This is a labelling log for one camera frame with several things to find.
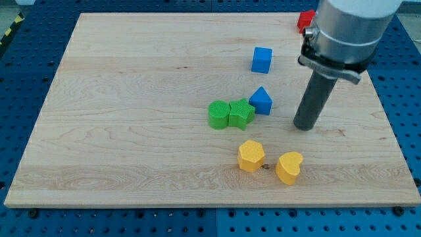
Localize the blue triangular prism block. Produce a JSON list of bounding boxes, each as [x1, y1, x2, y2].
[[249, 86, 272, 115]]

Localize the yellow hexagon block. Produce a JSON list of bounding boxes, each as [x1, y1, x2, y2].
[[237, 140, 265, 172]]

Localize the green star block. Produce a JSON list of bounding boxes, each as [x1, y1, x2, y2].
[[228, 98, 255, 130]]

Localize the yellow heart block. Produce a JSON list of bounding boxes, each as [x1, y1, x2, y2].
[[276, 151, 303, 186]]

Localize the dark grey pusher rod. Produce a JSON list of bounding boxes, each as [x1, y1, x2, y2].
[[293, 71, 337, 131]]

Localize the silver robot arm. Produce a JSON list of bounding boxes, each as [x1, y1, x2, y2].
[[298, 0, 402, 84]]

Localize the wooden board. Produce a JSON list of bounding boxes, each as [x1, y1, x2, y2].
[[5, 13, 420, 209]]

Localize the red block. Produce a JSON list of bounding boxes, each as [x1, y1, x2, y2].
[[297, 9, 316, 34]]

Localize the blue cube block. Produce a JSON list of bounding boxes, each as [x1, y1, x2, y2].
[[251, 47, 272, 74]]

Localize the green cylinder block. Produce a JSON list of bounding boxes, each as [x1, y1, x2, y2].
[[208, 100, 230, 130]]

